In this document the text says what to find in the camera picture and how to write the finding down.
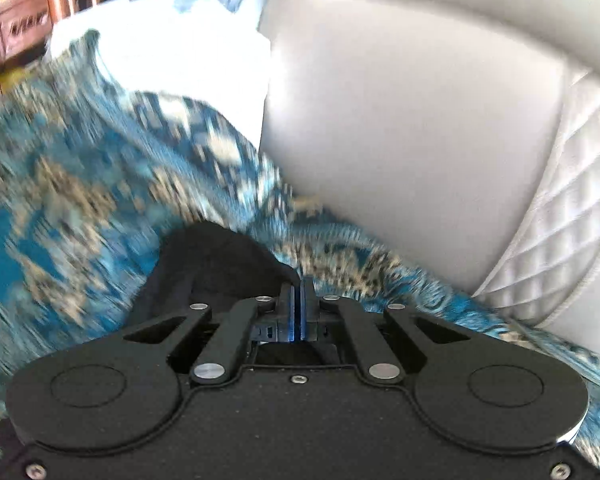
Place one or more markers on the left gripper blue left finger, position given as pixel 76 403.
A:
pixel 276 317

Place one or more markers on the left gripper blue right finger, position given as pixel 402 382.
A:
pixel 313 324

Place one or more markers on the black pants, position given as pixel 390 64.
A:
pixel 205 263

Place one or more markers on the teal paisley patterned blanket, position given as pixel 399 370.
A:
pixel 92 177

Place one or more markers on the beige leather sofa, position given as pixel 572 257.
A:
pixel 463 133

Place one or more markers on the white light-blue cloth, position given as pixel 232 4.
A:
pixel 208 50

